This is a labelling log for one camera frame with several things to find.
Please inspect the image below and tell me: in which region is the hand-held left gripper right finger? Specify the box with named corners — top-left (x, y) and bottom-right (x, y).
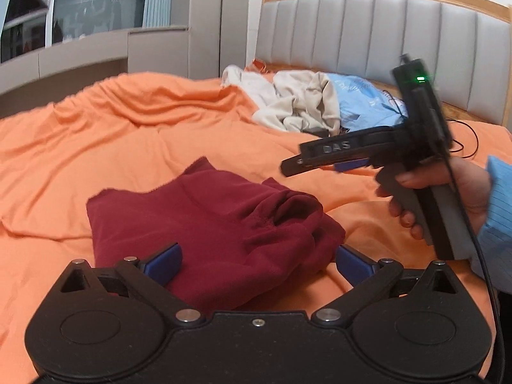
top-left (311, 244), bottom-right (465, 324)

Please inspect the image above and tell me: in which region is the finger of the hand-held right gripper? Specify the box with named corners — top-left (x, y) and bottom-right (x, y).
top-left (281, 155), bottom-right (337, 177)
top-left (334, 159), bottom-right (369, 173)

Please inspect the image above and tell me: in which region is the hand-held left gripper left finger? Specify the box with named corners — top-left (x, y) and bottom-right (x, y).
top-left (60, 242), bottom-right (203, 324)

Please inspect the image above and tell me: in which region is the dark red shirt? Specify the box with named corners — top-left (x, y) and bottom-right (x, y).
top-left (86, 157), bottom-right (347, 316)

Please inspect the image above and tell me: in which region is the person's right forearm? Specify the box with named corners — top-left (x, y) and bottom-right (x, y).
top-left (470, 155), bottom-right (512, 293)

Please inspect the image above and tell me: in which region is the person's right hand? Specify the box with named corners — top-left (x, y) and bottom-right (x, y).
top-left (376, 155), bottom-right (494, 241)

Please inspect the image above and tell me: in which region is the light blue plastic bag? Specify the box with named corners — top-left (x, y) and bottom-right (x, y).
top-left (328, 73), bottom-right (411, 132)

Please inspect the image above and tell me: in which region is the beige garment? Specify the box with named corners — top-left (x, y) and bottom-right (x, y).
top-left (221, 64), bottom-right (342, 137)

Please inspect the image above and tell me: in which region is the orange blanket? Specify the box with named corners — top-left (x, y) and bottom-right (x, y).
top-left (0, 70), bottom-right (512, 384)

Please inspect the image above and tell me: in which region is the tall grey cabinet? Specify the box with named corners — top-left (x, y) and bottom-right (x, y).
top-left (188, 0), bottom-right (251, 80)

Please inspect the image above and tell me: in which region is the grey window bench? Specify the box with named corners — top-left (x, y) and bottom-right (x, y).
top-left (0, 26), bottom-right (191, 97)

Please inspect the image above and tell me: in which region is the window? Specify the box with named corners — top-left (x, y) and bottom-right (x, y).
top-left (0, 0), bottom-right (149, 64)

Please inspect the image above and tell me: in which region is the thin black cable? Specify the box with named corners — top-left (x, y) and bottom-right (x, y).
top-left (380, 88), bottom-right (481, 160)

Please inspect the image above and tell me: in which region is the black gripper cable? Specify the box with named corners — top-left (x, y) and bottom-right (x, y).
top-left (442, 144), bottom-right (507, 384)

